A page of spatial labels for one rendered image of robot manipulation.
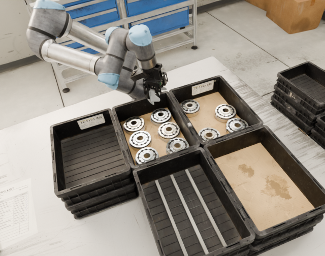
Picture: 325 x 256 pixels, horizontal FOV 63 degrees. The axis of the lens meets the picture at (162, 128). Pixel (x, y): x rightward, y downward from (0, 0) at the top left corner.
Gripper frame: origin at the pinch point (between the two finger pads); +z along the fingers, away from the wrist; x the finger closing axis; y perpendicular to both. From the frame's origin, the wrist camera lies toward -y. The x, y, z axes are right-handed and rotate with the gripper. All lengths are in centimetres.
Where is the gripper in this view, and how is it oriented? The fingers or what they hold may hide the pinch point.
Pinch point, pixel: (154, 97)
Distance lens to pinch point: 120.8
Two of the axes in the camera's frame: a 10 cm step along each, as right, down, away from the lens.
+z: 1.9, 5.9, 7.8
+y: 8.9, 2.4, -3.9
